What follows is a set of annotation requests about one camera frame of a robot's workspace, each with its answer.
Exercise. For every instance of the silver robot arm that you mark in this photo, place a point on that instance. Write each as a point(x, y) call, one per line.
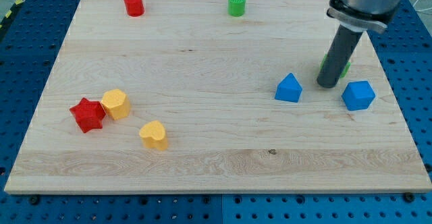
point(362, 15)

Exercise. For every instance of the yellow hexagon block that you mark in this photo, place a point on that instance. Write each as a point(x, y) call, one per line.
point(116, 104)

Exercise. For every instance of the green cylinder block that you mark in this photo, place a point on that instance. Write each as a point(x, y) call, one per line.
point(236, 8)

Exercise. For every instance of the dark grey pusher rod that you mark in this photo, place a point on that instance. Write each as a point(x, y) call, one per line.
point(340, 51)

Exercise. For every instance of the wooden board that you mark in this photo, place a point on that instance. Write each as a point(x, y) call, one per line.
point(211, 80)

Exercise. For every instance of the red cylinder block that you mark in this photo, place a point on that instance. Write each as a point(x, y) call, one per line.
point(134, 8)

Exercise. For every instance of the yellow heart block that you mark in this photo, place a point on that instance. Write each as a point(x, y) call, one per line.
point(153, 135)

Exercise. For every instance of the green star block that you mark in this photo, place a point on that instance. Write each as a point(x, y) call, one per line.
point(344, 71)

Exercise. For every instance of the blue triangular prism block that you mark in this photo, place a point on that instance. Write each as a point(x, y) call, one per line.
point(289, 89)

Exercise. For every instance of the blue hexagon block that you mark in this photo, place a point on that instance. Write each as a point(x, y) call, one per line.
point(358, 95)

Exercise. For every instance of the red star block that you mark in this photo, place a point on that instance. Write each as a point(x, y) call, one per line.
point(88, 115)

